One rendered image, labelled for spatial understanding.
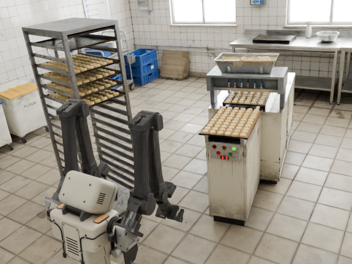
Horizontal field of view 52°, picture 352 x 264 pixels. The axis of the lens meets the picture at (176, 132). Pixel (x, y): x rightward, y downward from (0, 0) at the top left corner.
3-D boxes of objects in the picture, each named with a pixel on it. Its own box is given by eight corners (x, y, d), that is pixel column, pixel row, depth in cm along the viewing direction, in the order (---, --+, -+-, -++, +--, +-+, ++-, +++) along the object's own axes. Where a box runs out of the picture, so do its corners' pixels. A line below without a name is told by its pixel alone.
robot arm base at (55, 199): (43, 198, 174) (60, 205, 168) (51, 183, 177) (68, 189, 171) (54, 204, 181) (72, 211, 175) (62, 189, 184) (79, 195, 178)
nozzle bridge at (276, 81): (216, 96, 388) (215, 65, 373) (286, 100, 361) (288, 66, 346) (207, 108, 360) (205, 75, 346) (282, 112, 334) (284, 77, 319)
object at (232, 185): (228, 181, 390) (226, 103, 352) (260, 185, 377) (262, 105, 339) (209, 222, 332) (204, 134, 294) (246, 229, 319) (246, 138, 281)
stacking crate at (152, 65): (143, 66, 779) (142, 57, 770) (158, 68, 759) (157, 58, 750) (125, 74, 734) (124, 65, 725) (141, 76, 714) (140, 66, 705)
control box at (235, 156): (211, 156, 301) (210, 141, 295) (240, 159, 292) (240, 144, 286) (210, 158, 298) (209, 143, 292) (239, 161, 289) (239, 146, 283)
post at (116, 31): (144, 201, 350) (117, 20, 278) (142, 202, 348) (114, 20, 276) (142, 200, 352) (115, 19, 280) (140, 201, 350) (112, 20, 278)
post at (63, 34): (107, 225, 322) (65, 30, 250) (104, 227, 320) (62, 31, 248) (105, 224, 324) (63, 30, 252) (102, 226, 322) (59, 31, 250)
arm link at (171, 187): (145, 191, 169) (161, 196, 165) (157, 172, 175) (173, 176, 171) (154, 205, 177) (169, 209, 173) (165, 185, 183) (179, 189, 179)
